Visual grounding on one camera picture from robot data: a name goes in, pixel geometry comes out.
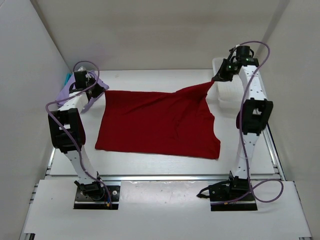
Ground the teal t shirt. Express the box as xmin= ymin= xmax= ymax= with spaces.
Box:
xmin=64 ymin=73 xmax=72 ymax=85

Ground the lavender t shirt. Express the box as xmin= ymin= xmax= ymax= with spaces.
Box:
xmin=55 ymin=71 xmax=109 ymax=113

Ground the red t shirt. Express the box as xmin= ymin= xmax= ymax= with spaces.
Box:
xmin=95 ymin=81 xmax=221 ymax=160

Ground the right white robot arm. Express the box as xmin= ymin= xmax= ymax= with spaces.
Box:
xmin=211 ymin=44 xmax=274 ymax=180

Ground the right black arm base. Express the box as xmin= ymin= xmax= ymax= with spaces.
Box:
xmin=196 ymin=175 xmax=258 ymax=212

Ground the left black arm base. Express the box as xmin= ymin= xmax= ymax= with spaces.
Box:
xmin=73 ymin=181 xmax=121 ymax=210

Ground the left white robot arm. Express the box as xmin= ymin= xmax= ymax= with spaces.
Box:
xmin=45 ymin=67 xmax=109 ymax=200

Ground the white plastic laundry basket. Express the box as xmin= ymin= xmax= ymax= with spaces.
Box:
xmin=211 ymin=57 xmax=246 ymax=106

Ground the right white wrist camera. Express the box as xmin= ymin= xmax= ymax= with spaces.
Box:
xmin=227 ymin=45 xmax=238 ymax=60

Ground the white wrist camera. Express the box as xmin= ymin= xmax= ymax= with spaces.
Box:
xmin=227 ymin=45 xmax=238 ymax=60
xmin=76 ymin=66 xmax=87 ymax=72

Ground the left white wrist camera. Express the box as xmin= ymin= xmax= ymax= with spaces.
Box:
xmin=76 ymin=66 xmax=87 ymax=72

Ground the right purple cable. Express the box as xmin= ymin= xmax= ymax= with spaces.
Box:
xmin=237 ymin=40 xmax=285 ymax=204

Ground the purple cable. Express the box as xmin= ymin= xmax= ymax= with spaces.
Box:
xmin=237 ymin=40 xmax=285 ymax=204
xmin=44 ymin=60 xmax=112 ymax=204

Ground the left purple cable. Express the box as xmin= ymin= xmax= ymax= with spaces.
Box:
xmin=44 ymin=60 xmax=112 ymax=204

